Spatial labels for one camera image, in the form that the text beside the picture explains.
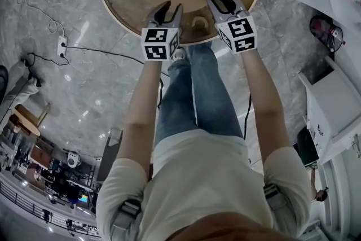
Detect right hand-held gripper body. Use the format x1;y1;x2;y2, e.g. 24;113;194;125
214;9;259;55

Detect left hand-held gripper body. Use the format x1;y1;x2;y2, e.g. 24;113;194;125
141;19;181;62

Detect person's left forearm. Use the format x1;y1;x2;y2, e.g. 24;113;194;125
116;60;165;161

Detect person's right forearm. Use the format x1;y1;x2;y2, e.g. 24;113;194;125
239;49;291;163

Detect person's right white shoe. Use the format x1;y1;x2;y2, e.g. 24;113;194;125
191;16;210;36

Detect person's white shoe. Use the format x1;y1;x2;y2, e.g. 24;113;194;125
21;56;42;87
191;16;210;36
170;46;188;63

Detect person's left white shoe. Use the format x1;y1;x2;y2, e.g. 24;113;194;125
170;46;188;63

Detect person's blue jeans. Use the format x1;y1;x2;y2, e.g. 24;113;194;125
154;41;245;144

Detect white power strip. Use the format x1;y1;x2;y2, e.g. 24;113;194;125
57;36;68;57

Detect white drawer cabinet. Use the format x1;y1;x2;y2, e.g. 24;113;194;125
298;56;361;164

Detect black screen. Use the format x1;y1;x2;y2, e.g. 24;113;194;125
296;126;319;166

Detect white round device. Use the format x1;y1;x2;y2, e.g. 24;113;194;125
66;151;82;169

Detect person's white shirt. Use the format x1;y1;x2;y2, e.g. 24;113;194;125
95;128;312;241

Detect wooden side table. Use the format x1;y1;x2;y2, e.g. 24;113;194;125
8;103;53;136

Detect brown wooden cabinet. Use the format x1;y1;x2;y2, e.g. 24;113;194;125
29;143;54;170

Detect black power cable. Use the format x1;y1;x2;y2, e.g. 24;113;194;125
64;46;165;111
27;52;70;66

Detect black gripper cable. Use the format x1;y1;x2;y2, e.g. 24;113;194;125
243;94;253;141

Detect white cable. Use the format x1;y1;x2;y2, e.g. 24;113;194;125
12;0;65;37

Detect grey harness strap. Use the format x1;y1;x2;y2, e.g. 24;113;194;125
111;197;142;241
263;183;288;211

